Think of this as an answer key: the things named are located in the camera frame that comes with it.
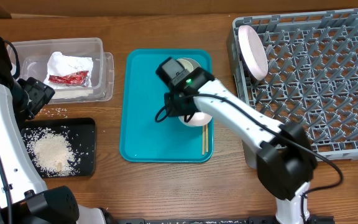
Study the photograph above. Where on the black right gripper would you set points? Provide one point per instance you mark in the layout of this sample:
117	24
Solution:
172	109

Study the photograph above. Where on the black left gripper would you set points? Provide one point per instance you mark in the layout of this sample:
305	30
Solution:
40	93

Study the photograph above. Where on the white paper cup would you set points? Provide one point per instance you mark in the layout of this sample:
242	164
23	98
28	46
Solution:
188	63

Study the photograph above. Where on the wooden chopstick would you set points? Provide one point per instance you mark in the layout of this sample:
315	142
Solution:
203	140
206	138

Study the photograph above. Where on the red sauce packet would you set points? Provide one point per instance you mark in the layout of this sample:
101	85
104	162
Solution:
74	79

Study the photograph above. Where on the large pink plate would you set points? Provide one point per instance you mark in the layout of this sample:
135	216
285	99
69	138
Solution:
253	52

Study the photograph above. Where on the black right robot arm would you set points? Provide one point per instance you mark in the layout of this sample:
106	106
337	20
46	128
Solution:
279	152

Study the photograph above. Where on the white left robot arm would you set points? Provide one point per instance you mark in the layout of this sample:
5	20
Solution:
24	196

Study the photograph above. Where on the scattered rice grains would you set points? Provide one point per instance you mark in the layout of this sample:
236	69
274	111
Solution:
54	113

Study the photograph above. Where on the teal plastic tray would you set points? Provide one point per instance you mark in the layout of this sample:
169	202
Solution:
144	140

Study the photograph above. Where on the clear plastic bin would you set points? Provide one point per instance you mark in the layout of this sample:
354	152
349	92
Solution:
34	55

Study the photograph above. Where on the black tray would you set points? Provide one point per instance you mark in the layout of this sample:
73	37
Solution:
81	135

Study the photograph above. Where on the white rice pile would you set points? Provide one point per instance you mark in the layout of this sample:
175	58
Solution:
47	148

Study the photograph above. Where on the brown food crumb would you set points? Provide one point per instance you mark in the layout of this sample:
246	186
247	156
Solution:
59	167

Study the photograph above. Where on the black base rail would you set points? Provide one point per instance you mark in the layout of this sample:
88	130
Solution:
250	220

